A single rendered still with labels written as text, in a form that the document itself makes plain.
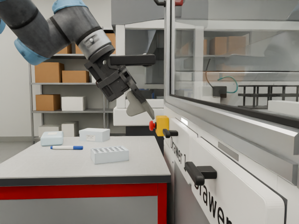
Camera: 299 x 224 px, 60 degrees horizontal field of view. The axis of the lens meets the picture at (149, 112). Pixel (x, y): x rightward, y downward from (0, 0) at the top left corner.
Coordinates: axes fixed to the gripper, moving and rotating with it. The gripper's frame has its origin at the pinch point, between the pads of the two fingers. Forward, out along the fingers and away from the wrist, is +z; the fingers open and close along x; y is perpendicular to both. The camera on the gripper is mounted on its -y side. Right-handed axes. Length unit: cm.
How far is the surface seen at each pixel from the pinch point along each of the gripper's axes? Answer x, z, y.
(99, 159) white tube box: -21.9, 5.6, 24.4
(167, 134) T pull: 3.4, 6.2, -0.1
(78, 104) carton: -374, -38, 94
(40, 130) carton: -386, -39, 177
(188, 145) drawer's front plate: 13.5, 8.4, -2.3
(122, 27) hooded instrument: -80, -39, -13
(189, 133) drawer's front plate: 12.5, 6.7, -4.0
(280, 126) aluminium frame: 43.4, 2.8, -9.2
